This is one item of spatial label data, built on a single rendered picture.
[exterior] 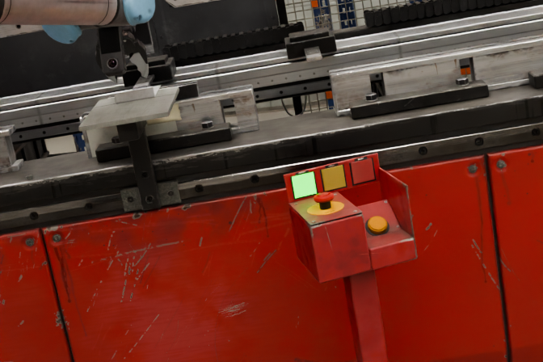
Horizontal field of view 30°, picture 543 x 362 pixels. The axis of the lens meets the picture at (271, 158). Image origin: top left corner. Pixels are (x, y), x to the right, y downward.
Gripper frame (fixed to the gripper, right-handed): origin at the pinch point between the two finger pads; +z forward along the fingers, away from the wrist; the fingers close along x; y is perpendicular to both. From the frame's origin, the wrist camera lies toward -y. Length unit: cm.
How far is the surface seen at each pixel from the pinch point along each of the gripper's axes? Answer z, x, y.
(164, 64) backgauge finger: 20.6, -4.2, 20.6
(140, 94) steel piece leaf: 2.7, -1.5, -2.4
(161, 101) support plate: -0.3, -6.4, -7.8
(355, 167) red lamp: 6, -44, -28
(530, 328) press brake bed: 50, -77, -49
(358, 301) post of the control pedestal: 17, -40, -52
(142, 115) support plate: -8.0, -3.9, -17.0
